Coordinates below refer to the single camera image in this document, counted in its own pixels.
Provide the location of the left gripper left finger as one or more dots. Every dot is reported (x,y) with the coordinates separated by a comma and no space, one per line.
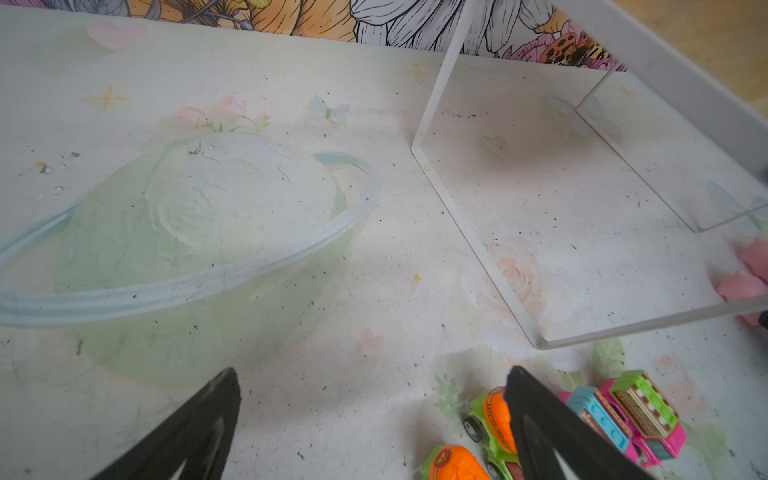
(192,443)

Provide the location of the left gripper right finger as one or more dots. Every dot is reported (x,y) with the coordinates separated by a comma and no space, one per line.
(552,442)

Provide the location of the two-tier bamboo shelf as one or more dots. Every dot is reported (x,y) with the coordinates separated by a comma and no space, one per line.
(601,178)

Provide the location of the blue pink toy bus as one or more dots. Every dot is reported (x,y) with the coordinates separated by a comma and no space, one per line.
(609,421)

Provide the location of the orange green toy truck right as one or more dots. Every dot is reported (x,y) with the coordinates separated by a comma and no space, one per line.
(487,423)

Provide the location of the orange green toy truck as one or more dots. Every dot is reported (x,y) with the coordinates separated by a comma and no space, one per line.
(487,423)
(452,462)

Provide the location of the green pink toy bus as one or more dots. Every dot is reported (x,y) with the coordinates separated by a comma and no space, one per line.
(656,431)

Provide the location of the orange green toy truck left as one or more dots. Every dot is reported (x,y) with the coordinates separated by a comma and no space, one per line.
(452,462)

